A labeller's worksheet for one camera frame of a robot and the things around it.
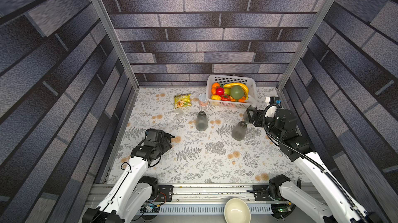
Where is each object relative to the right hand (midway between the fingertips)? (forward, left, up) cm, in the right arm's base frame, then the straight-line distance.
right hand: (251, 109), depth 73 cm
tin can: (+23, +24, -20) cm, 39 cm away
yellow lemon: (+25, +15, -21) cm, 36 cm away
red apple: (+29, +12, -18) cm, 37 cm away
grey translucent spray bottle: (-5, +2, +4) cm, 7 cm away
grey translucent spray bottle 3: (0, +3, -21) cm, 21 cm away
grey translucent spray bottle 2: (+5, +25, -24) cm, 35 cm away
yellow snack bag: (+24, +39, -22) cm, 51 cm away
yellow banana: (+35, -4, -18) cm, 39 cm away
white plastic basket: (+39, -10, -19) cm, 45 cm away
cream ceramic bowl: (-38, +8, -26) cm, 47 cm away
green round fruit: (+26, +2, -15) cm, 30 cm away
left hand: (-10, +43, -20) cm, 49 cm away
